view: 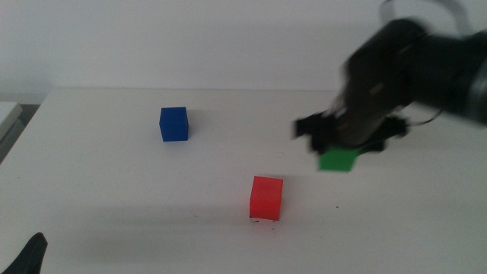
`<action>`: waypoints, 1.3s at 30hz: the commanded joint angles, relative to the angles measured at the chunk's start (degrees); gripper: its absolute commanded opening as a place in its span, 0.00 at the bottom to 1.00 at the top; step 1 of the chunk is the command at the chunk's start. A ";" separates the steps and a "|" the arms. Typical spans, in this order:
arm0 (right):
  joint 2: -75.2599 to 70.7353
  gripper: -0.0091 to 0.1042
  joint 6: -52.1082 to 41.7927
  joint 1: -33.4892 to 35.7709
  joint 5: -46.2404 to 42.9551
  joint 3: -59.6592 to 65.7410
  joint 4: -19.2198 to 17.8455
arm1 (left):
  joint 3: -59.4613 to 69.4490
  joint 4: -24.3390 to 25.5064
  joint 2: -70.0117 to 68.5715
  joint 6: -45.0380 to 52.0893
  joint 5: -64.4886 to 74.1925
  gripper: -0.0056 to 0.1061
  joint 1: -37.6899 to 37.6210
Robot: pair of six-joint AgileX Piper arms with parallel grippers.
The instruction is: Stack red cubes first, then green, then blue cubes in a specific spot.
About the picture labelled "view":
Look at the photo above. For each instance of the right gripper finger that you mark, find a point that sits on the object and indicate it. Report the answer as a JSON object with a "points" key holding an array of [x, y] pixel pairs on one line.
{"points": [[374, 147], [320, 147]]}

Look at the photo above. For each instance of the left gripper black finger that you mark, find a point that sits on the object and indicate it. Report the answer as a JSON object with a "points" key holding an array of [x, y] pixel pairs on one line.
{"points": [[28, 257]]}

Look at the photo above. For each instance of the green cube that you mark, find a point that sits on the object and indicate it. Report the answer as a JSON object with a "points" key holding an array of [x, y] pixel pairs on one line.
{"points": [[338, 160]]}

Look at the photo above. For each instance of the red cube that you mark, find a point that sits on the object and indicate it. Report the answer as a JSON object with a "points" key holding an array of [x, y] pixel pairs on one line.
{"points": [[266, 198]]}

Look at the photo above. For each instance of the blue cube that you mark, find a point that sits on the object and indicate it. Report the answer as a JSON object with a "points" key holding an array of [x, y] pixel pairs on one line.
{"points": [[174, 125]]}

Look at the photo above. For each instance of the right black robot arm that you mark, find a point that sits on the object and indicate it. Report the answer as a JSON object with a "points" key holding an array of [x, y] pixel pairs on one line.
{"points": [[437, 68]]}

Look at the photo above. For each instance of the white side shelf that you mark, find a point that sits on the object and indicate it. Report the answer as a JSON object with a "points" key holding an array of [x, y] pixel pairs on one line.
{"points": [[7, 112]]}

